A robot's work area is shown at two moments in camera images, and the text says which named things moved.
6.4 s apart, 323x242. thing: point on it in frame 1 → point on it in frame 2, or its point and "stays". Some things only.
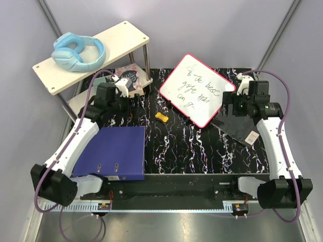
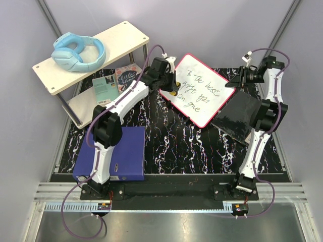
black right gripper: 231,97 → 238,79
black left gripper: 138,110 → 172,86
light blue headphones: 65,52 stays
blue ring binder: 116,153 stays
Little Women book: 134,73 stays
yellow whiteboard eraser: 161,117 → 174,93
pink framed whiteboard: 196,89 stays
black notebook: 242,129 stays
